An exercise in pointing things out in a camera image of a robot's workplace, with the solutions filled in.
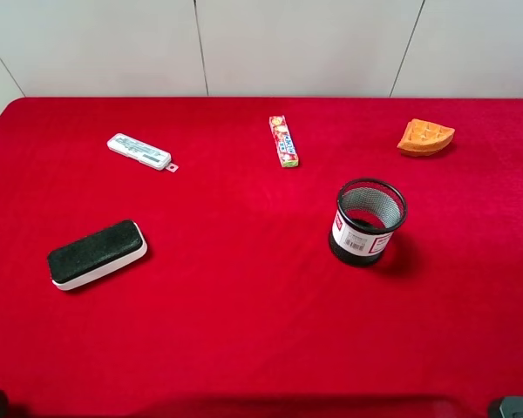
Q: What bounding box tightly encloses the translucent white plastic case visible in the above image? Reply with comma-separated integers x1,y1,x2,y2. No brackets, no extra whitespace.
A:
107,133,179,172

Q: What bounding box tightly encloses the fruit candy stick pack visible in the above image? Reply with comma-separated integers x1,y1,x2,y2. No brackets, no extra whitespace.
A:
268,115,299,168

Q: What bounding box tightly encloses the black mesh pen cup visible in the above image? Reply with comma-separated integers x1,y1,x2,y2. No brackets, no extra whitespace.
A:
329,178,407,266

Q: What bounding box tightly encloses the orange waffle wedge toy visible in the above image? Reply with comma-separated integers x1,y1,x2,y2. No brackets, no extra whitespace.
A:
397,118,455,157

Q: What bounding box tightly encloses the black and white board eraser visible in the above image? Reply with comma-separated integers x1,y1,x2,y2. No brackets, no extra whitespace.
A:
47,219,148,291

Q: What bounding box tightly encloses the dark device bottom right corner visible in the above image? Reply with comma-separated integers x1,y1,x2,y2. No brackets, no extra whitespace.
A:
487,396,523,418

